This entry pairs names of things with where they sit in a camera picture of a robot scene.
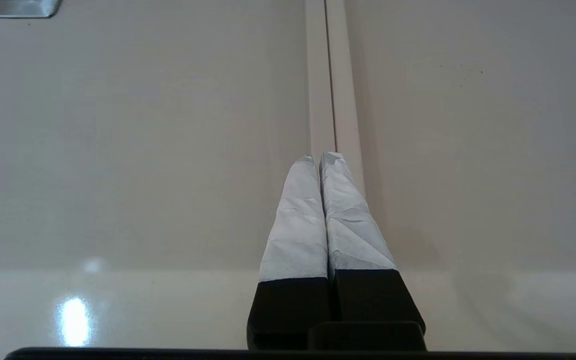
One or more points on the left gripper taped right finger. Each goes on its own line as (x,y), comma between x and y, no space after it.
(355,240)

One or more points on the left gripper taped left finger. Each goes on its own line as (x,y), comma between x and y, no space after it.
(295,235)

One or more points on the flat steel tray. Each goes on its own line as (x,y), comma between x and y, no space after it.
(13,8)

